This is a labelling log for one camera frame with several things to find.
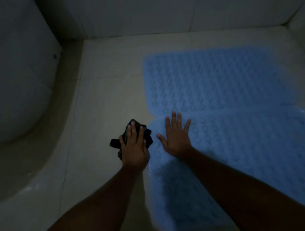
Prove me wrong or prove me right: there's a person's right hand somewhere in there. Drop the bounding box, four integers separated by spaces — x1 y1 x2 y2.
156 111 193 158

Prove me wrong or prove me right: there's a person's left hand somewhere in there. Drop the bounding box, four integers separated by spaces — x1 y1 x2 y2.
119 121 151 171

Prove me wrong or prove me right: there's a dark cleaning cloth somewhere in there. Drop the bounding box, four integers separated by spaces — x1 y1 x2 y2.
110 119 153 160

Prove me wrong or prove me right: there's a blue rubber bath mat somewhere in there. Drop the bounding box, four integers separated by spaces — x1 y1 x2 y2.
142 45 305 231

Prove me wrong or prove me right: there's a person's left forearm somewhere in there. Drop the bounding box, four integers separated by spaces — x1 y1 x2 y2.
47 165 146 231

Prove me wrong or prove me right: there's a person's right forearm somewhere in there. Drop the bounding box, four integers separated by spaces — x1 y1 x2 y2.
180 146 305 231

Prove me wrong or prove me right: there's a white toilet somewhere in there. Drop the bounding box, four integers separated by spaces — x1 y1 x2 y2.
0 0 63 144

